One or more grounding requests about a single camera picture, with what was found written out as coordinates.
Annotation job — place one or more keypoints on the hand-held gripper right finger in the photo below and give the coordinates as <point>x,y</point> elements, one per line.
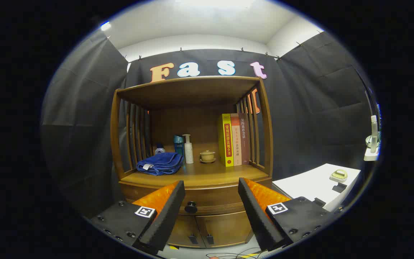
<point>255,216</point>

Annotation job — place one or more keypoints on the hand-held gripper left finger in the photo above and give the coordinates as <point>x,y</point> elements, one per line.
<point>167,216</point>

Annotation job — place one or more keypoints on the black round drawer knob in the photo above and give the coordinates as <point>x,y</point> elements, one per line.
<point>191,207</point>

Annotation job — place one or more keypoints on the wooden drawer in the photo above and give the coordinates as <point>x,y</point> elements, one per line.
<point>210,199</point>

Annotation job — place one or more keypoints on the wooden cabinet door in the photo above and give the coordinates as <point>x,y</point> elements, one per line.
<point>228,228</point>
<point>182,230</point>

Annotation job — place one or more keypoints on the white side cabinet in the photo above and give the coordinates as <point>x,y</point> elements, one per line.
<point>307,183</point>

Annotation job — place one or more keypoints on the wooden cabinet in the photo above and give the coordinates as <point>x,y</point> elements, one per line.
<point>192,93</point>

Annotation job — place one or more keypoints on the blue folded towel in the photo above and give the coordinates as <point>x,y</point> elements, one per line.
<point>160,163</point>

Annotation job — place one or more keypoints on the white pump bottle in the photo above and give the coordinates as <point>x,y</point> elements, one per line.
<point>188,153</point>

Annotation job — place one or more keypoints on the small white bottle blue cap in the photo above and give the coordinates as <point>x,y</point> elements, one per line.
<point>159,149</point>

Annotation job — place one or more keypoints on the tall blue bottle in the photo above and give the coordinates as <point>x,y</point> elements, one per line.
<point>179,145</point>

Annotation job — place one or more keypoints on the beige lidded teacup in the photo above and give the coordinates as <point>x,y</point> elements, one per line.
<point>207,156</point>

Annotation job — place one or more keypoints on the beige and orange book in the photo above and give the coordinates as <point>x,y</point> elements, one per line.
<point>236,140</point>

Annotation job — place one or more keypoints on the brown book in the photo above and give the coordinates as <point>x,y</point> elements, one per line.
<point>245,138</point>

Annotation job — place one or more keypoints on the yellow book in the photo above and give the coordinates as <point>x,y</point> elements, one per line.
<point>226,140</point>

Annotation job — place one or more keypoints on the yellow-green soap dish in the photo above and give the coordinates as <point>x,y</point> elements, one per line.
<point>339,175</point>

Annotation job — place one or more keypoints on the black backdrop cloth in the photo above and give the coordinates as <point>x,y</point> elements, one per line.
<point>300,126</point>

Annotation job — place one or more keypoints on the slim white bottle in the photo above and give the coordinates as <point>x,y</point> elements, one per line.
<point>373,133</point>

